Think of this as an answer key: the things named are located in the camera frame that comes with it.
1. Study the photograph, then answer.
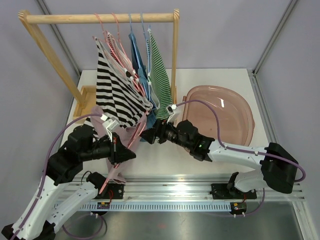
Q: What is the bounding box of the aluminium mounting rail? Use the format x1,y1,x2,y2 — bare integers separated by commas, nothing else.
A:
58,174,305,202

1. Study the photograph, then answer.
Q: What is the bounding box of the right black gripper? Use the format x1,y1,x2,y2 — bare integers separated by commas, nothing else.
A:
139,116,192,150

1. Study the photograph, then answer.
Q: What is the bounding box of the wooden clothes rack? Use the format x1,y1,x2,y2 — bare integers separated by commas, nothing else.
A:
18,8,180,120

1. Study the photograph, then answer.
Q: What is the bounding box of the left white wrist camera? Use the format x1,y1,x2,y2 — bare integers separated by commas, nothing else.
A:
100,114,120,140

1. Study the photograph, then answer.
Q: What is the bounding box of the mauve tank top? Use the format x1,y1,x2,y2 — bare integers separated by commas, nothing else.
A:
85,105,147,184

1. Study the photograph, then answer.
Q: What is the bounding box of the green white striped tank top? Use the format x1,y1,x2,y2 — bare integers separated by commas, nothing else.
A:
147,28,173,120

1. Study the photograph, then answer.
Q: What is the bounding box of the pink plastic basin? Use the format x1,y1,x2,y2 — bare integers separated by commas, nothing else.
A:
175,85,255,146

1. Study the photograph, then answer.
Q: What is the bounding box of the black white striped tank top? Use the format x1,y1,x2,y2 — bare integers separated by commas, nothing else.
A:
93,37,153,128

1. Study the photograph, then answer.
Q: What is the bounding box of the pink hanger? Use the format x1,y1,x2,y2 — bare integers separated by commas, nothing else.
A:
111,12,146,97
93,12,141,86
91,115,147,194

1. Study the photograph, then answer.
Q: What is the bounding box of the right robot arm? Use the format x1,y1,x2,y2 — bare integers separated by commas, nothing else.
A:
140,120,299,200

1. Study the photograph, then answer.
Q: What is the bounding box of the blue tank top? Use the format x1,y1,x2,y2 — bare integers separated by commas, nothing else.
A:
128,32,156,129

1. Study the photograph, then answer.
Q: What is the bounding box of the red white striped tank top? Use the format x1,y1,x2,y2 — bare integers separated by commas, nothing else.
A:
104,32,149,102

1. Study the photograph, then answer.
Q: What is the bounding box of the white slotted cable duct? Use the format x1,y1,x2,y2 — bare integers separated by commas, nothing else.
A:
79,201,231,212

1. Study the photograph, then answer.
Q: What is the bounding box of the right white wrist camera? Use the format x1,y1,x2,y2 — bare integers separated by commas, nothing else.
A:
166,104,183,123

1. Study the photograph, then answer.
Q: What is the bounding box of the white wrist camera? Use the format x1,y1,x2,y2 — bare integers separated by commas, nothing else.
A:
166,104,183,123
100,114,120,140

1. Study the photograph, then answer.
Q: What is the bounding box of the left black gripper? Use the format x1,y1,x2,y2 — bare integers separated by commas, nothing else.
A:
80,132,137,165

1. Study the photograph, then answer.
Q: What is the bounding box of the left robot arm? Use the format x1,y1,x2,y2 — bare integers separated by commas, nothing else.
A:
1,125,136,240

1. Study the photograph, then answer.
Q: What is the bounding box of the blue hanger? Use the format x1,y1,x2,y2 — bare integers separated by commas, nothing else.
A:
140,13,160,110
128,14,149,100

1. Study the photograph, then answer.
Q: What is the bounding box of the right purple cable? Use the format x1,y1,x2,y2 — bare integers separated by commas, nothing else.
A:
174,99,307,183

